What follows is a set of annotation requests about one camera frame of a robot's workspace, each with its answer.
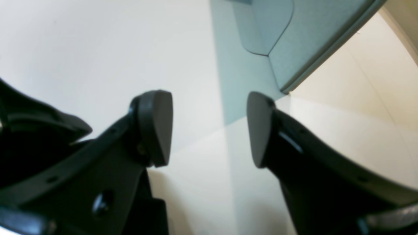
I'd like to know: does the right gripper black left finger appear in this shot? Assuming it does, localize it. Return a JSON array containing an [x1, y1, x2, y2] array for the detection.
[[0, 81, 173, 235]]

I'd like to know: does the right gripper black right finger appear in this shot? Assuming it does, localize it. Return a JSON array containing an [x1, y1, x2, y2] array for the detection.
[[247, 92, 418, 235]]

